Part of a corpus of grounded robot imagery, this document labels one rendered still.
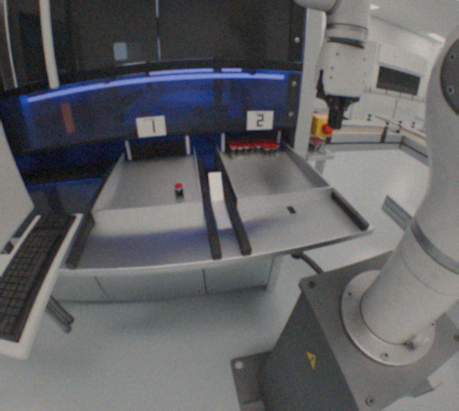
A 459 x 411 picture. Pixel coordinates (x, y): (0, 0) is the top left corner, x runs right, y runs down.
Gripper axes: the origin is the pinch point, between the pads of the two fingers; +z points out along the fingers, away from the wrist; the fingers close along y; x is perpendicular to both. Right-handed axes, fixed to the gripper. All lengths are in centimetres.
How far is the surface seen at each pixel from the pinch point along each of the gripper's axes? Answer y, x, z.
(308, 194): 1.4, -2.1, 20.0
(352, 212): -6.3, 7.0, 20.5
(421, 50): -728, -489, -137
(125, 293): 73, -28, 94
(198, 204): 28.9, -2.1, 19.5
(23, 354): 67, 27, 30
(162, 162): 40, -31, 22
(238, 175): 16.2, -18.0, 22.1
